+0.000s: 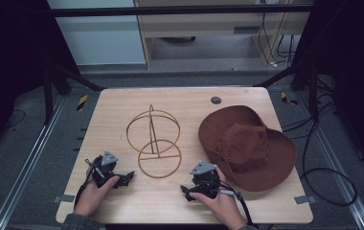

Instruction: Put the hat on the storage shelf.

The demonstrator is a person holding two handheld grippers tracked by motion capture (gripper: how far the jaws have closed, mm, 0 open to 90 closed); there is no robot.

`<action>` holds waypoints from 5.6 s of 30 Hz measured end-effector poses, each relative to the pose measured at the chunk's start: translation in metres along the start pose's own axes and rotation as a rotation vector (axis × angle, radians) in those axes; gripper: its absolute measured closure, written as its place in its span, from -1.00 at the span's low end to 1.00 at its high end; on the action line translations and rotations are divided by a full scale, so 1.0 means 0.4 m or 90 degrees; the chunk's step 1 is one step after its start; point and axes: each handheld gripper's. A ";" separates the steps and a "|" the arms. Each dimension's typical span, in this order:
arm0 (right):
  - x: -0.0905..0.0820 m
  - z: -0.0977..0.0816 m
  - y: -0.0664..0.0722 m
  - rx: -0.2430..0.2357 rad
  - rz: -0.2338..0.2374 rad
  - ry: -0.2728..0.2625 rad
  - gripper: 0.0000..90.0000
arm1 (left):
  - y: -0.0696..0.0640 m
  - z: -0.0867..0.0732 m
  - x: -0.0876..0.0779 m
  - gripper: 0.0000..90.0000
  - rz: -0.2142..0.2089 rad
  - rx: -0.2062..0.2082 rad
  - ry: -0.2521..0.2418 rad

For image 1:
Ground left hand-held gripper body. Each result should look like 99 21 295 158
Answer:
88 149 123 189

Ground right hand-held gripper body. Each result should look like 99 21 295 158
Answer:
189 160 223 199

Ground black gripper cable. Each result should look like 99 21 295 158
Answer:
74 158 99 207
217 187 259 230

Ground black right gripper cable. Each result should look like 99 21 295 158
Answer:
217 187 259 230

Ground yellow black tape strip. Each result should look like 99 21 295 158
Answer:
76 94 89 112
280 91 300 106

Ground black curtain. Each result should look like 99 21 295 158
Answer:
293 0 364 176
0 0 80 161

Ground thick black floor cable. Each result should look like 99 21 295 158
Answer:
281 117 359 208

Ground person's right hand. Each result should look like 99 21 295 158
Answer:
188 167 247 230

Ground person's left hand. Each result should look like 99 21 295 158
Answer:
73 174 121 219

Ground black cables under desk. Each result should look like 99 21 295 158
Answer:
257 0 297 69

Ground black metal stand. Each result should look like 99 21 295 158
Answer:
41 62 105 127
254 62 320 123

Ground grey table bracket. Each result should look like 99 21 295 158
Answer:
52 194 76 204
293 195 317 205

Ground gold wire hat stand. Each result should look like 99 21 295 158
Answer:
125 103 183 179

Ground black horizontal frame bar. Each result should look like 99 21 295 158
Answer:
50 4 316 18

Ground aluminium floor rail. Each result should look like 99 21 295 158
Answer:
297 91 364 230
0 95 67 230

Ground white cabinet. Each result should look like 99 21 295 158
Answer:
47 0 147 67

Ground brown wide-brim hat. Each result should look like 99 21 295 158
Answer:
197 104 299 193

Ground thin black floor cable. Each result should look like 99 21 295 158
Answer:
5 108 27 129

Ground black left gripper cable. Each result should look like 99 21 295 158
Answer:
74 158 99 207

